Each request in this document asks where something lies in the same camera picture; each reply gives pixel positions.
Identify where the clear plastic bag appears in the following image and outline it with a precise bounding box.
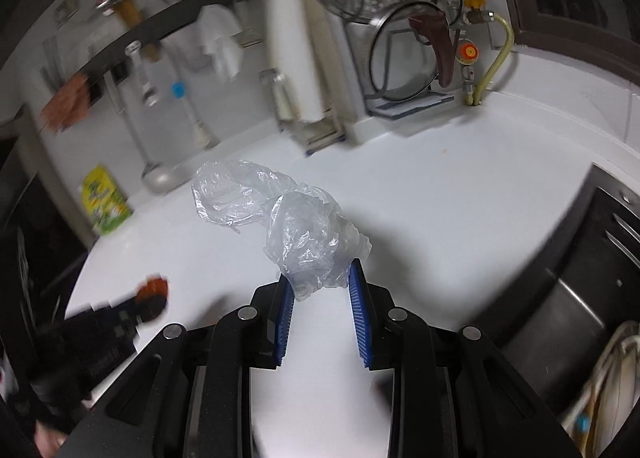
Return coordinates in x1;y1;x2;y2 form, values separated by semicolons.
192;159;371;301

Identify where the orange peel scrap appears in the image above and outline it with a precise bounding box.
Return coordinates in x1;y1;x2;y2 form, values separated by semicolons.
134;276;168;304

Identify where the black kitchen sink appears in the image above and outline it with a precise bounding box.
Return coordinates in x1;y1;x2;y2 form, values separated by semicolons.
479;162;640;408

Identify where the person's hand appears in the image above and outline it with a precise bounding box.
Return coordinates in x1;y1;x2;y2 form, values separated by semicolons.
34;421;67;458

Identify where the yellow seasoning pouch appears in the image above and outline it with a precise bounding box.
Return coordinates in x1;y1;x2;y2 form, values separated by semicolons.
81;165;134;235

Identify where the steel spatula turner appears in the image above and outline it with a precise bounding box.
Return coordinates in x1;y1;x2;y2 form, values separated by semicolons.
103;70;190;196

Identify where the orange dish cloth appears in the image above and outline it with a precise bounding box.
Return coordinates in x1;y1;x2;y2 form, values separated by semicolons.
40;73;90;132

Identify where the white brush blue collar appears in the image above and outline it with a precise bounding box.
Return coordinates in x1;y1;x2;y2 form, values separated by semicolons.
171;80;218;151

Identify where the small steel ladle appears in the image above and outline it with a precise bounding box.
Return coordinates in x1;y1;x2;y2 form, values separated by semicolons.
125;40;158;107

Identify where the steel cutting board stand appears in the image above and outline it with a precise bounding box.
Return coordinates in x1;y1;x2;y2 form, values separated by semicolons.
259;68;346;156

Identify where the black lid rack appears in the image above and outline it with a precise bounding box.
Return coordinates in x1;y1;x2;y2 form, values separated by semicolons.
364;90;456;121

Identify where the steel pot lid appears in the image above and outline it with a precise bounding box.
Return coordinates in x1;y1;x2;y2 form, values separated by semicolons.
364;0;454;102

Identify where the gas valve orange knob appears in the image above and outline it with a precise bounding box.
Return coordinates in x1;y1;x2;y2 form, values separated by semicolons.
408;0;497;94

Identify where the white cutting board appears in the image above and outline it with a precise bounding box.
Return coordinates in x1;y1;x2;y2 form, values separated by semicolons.
266;0;350;115

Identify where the white hanging cloth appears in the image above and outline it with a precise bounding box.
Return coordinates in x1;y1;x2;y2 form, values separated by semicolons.
196;4;243;82

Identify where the yellow gas hose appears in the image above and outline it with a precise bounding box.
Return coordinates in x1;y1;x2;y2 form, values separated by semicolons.
464;11;516;108

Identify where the wooden handle brush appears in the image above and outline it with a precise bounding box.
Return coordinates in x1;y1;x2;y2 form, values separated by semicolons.
113;0;143;29

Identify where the black wall utensil rack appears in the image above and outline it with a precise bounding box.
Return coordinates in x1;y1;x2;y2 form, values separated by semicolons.
78;0;233;85

